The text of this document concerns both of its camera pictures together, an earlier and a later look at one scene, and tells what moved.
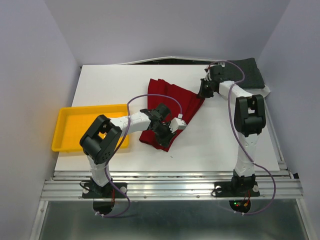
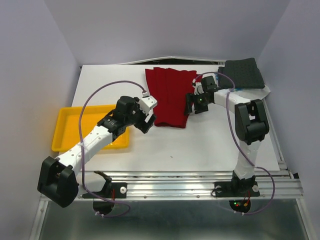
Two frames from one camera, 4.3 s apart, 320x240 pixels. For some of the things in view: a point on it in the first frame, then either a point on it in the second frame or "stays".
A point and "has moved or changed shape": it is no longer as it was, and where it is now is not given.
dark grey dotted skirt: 245,72 stays
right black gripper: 202,92 → 191,98
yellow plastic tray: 72,123 stays
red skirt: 181,102 has moved or changed shape
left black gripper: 164,141 → 143,126
